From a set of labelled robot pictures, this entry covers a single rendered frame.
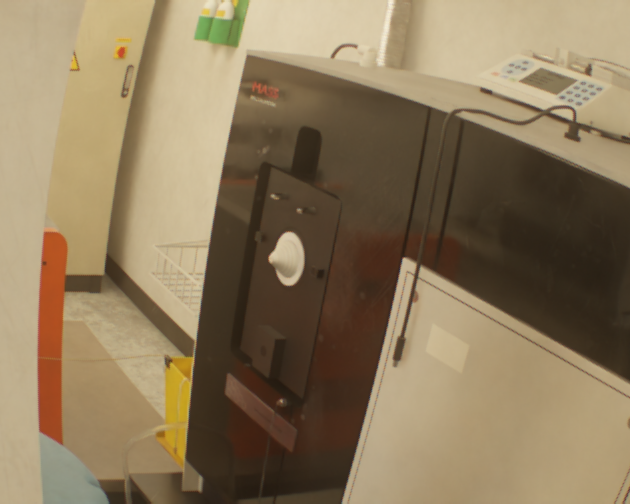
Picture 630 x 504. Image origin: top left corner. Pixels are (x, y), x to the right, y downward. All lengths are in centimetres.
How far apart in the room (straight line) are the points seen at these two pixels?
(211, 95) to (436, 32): 139
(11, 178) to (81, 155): 404
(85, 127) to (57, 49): 402
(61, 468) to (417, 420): 53
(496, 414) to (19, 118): 71
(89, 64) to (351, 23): 154
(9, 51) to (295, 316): 96
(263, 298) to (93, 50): 307
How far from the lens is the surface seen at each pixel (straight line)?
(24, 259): 25
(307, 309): 114
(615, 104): 126
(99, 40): 420
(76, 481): 52
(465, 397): 91
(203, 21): 381
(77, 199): 433
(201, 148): 388
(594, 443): 79
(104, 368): 198
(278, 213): 119
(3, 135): 23
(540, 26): 241
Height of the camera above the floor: 152
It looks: 15 degrees down
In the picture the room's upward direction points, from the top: 11 degrees clockwise
